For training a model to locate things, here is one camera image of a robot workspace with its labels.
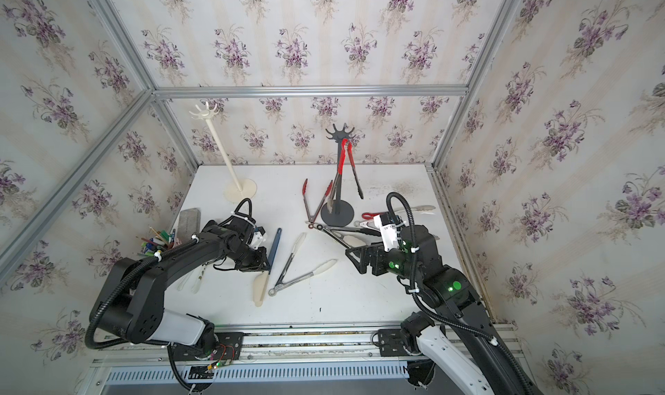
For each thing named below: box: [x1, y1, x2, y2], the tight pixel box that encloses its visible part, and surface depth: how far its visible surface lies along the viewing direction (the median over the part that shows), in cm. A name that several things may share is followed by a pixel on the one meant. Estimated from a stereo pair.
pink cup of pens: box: [137, 226, 182, 257], surface depth 84 cm
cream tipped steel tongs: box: [268, 232, 338, 297], surface depth 88 cm
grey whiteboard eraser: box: [176, 207, 201, 245], surface depth 98 cm
